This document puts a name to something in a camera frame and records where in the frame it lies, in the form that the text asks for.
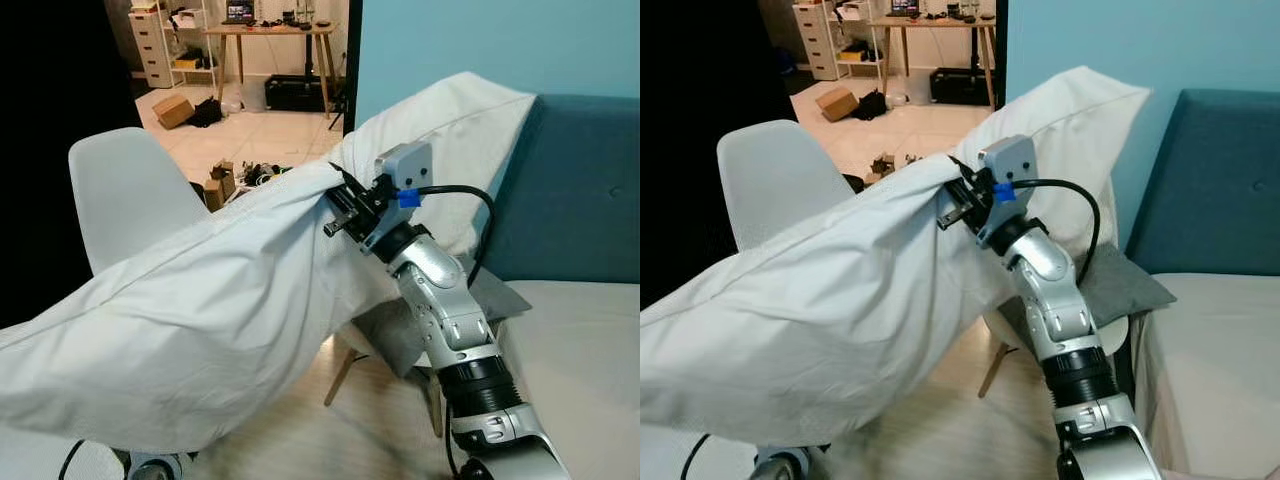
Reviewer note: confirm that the black hard case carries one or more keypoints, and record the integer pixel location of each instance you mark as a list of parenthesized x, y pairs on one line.
[(958, 87), (293, 93)]

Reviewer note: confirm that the black bag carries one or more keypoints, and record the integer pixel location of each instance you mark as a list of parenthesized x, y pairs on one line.
[(870, 105), (206, 112)]

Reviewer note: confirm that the white sofa seat cushion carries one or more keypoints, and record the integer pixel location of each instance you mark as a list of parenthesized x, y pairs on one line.
[(585, 380), (1220, 370)]

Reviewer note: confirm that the small open cardboard box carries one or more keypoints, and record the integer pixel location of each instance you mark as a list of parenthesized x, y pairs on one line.
[(880, 168), (220, 185)]

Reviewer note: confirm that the brown cardboard box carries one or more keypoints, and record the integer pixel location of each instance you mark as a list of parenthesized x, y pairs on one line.
[(172, 111), (837, 103)]

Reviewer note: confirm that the open laptop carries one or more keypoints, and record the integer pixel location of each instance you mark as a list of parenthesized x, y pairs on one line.
[(903, 8), (239, 12)]

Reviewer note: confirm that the white drawer unit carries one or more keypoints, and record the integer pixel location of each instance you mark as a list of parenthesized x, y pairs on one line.
[(153, 50), (817, 42)]

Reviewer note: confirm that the large white pillow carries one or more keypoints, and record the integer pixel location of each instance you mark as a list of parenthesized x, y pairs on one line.
[(830, 300), (200, 300)]

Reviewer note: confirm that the white plastic shell chair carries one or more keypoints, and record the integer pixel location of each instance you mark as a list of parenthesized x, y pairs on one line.
[(770, 180), (125, 195)]

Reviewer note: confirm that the teal sofa backrest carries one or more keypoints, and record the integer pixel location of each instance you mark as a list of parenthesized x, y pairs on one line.
[(570, 190), (1215, 180)]

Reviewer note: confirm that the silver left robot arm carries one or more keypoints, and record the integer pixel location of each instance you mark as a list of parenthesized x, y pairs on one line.
[(785, 465), (155, 468)]

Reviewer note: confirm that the grey seat cushion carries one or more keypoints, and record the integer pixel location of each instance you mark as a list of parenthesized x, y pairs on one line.
[(385, 335), (1125, 285)]

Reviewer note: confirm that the wooden table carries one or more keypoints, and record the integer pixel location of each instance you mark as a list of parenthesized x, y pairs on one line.
[(930, 22), (268, 30)]

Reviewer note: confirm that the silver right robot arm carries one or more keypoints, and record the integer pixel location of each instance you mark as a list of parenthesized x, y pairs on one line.
[(455, 325), (1065, 320)]

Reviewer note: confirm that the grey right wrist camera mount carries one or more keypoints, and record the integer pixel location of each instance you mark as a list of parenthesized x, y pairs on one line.
[(1012, 158), (408, 163)]

